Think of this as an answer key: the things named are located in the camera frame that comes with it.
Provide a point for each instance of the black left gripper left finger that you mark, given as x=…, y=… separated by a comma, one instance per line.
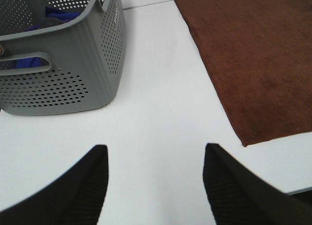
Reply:
x=75, y=198

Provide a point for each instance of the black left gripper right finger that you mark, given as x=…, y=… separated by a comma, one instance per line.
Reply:
x=239, y=197

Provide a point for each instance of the brown towel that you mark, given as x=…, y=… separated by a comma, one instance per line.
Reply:
x=258, y=55

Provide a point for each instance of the grey perforated laundry basket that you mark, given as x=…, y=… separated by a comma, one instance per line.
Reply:
x=85, y=56

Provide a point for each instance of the dark grey cloth in basket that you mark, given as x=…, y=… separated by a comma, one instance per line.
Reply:
x=49, y=22

